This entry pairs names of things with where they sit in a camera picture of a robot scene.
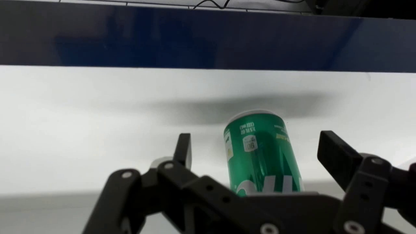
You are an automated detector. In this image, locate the blue wall cabinet carcass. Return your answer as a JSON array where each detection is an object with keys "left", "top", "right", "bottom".
[{"left": 0, "top": 0, "right": 416, "bottom": 174}]

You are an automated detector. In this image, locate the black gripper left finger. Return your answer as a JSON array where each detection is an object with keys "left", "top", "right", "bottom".
[{"left": 82, "top": 132, "right": 278, "bottom": 234}]

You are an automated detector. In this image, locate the green soda can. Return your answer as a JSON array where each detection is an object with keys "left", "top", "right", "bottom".
[{"left": 223, "top": 109, "right": 303, "bottom": 199}]

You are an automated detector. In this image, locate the black power cord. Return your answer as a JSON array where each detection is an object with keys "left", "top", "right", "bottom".
[{"left": 193, "top": 0, "right": 232, "bottom": 10}]

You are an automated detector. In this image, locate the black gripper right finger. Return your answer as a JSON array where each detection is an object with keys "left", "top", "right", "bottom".
[{"left": 317, "top": 130, "right": 416, "bottom": 234}]

